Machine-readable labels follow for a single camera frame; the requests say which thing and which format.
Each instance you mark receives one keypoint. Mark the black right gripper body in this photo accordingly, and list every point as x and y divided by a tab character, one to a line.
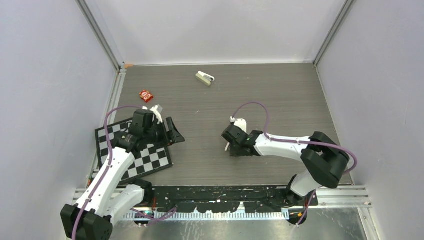
235	150

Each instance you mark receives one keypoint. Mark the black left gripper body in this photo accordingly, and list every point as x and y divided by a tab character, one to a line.
157	135

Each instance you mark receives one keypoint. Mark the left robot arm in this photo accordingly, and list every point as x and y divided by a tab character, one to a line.
95	213

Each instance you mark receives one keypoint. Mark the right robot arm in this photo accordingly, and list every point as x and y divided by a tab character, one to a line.
325	162

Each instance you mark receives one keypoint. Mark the black white checkerboard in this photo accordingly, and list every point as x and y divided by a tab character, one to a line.
150	160

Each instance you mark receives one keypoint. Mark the red snack packet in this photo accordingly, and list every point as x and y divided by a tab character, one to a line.
146	96

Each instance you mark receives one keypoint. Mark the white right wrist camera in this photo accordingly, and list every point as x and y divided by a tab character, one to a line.
240	123

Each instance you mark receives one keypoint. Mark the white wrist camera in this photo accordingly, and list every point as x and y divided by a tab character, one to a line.
240	123
157	110

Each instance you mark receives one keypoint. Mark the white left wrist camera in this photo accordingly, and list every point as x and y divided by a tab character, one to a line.
157	110

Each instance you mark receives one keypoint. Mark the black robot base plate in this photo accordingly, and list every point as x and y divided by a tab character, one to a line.
226	199

